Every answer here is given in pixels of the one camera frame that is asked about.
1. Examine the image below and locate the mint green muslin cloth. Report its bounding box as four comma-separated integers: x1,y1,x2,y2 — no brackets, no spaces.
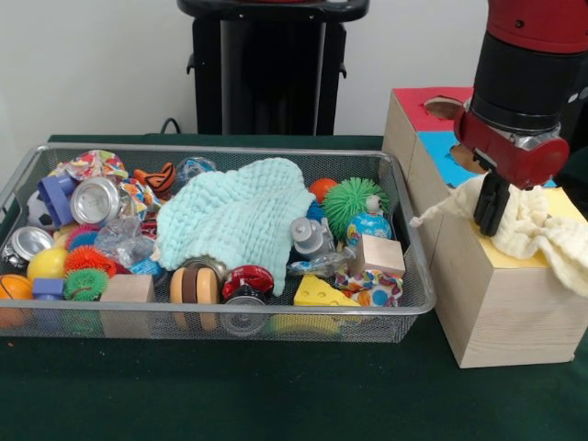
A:
155,158,317,296

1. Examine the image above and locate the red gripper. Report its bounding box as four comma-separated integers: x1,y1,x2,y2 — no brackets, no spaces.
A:
454,107,571,238

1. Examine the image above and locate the yellow cheese wedge toy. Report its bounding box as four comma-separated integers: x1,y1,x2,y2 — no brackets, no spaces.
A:
294,274,364,309

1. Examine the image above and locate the wooden box with three holes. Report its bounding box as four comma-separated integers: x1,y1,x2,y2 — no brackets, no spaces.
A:
383,87,588,369

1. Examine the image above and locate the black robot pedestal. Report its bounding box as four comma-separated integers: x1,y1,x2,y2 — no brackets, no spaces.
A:
177,0,373,137

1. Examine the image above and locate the clear mesh bin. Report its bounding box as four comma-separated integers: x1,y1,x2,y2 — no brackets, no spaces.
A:
0,141,436,344

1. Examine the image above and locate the green spiky ball with eyes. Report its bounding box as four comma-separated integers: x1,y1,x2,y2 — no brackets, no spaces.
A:
322,177,392,240

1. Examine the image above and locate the dark green side table cloth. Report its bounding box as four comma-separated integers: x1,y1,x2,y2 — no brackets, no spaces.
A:
555,147,588,198

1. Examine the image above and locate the red ball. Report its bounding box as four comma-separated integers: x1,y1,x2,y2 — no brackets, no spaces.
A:
309,178,339,203

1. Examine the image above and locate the cream muslin cloth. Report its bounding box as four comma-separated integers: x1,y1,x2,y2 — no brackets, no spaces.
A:
409,175,588,298

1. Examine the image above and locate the plain wooden block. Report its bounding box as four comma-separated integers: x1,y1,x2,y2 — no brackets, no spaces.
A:
348,233,406,277

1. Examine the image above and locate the dark green tablecloth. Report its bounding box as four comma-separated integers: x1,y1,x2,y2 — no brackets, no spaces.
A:
0,134,588,441

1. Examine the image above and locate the blue globe ball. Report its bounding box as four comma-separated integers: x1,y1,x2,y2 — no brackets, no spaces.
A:
346,211,394,251

